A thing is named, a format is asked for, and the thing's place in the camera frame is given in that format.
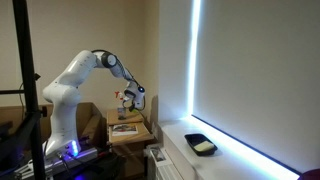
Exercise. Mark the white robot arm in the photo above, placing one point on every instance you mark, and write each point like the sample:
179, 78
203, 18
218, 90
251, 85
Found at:
64, 94

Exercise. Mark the colourful magazine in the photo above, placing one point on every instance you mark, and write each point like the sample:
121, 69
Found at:
124, 129

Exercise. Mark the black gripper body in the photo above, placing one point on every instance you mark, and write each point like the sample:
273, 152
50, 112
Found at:
129, 104

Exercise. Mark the brown leather armchair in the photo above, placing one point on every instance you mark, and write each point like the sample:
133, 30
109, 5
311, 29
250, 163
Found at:
90, 122

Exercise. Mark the spray bottle with red trigger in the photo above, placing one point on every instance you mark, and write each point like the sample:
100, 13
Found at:
121, 109

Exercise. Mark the yellow sponge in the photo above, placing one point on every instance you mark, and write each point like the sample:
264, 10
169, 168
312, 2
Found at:
204, 146

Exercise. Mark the white wall radiator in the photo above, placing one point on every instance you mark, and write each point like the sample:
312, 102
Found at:
159, 164

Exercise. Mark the black plastic tray bowl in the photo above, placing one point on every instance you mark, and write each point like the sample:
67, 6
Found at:
195, 139

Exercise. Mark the white roller window blind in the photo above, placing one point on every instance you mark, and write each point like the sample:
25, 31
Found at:
258, 75

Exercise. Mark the light wooden nightstand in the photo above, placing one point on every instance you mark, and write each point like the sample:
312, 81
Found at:
130, 147

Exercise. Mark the white windowsill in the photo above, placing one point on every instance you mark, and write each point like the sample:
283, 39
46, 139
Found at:
232, 160

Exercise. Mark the black tripod stand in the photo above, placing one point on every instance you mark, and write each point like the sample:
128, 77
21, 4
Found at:
30, 127

